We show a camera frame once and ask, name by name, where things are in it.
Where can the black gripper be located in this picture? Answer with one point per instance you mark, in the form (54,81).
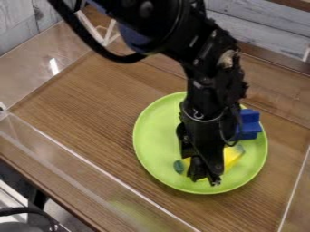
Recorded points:
(203,134)

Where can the blue plastic block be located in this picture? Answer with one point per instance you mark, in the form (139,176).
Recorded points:
(252,127)

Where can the yellow toy banana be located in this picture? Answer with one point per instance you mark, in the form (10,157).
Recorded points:
(233,155)

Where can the green round plate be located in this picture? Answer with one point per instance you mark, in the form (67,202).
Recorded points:
(157,150)

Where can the clear acrylic corner bracket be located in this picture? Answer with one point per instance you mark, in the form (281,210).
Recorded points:
(105,34)

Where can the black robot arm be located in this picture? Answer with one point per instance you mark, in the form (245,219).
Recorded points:
(173,27)

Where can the clear acrylic enclosure wall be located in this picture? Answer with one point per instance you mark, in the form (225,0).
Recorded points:
(101,200)

